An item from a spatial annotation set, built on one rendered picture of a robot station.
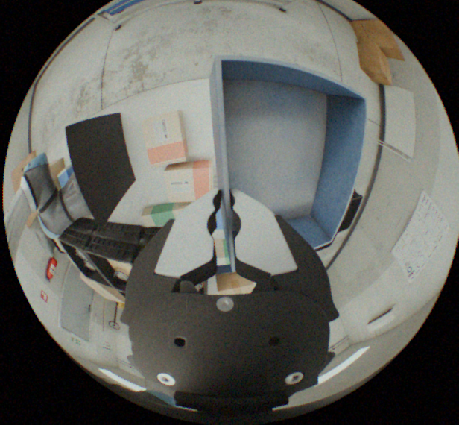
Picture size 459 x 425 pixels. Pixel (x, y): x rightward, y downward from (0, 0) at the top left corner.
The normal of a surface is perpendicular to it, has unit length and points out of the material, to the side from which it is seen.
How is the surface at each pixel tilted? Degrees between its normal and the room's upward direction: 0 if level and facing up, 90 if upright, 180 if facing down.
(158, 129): 0
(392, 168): 90
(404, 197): 90
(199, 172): 0
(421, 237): 90
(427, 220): 90
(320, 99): 1
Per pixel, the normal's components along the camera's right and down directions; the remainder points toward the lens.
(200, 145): 0.16, 0.52
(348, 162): -0.98, 0.14
